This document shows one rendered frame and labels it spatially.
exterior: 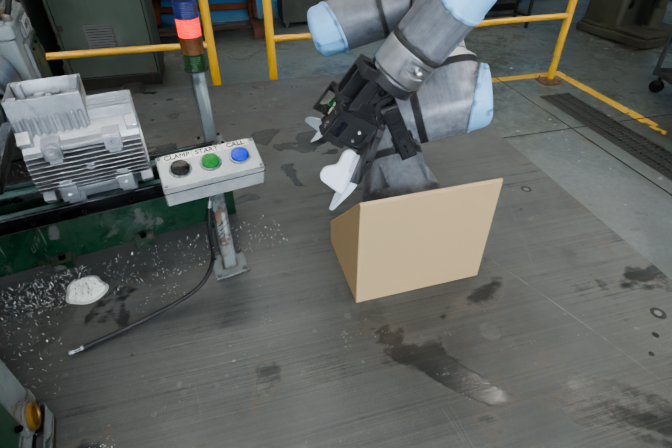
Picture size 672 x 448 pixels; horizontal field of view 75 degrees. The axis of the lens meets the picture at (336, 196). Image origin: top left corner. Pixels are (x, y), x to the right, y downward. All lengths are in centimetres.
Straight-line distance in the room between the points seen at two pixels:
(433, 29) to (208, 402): 62
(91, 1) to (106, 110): 310
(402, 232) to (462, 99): 26
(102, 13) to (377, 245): 351
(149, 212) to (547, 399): 83
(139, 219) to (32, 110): 29
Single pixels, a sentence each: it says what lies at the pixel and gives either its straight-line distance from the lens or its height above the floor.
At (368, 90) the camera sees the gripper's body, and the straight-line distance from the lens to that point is 59.
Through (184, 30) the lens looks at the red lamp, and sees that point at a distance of 124.
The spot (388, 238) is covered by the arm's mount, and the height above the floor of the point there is 95.
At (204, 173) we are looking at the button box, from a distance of 76.
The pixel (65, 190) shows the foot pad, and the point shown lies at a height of 98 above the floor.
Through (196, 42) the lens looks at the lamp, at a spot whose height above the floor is 111.
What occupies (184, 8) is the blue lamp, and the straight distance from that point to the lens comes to 123.
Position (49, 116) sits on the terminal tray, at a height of 111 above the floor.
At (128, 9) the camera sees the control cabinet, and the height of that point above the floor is 62.
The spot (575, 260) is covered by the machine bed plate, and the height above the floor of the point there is 80.
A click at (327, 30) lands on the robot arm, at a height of 128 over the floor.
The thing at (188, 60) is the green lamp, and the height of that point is 106.
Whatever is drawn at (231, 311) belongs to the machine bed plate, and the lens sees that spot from 87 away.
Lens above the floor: 146
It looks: 36 degrees down
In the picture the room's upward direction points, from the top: straight up
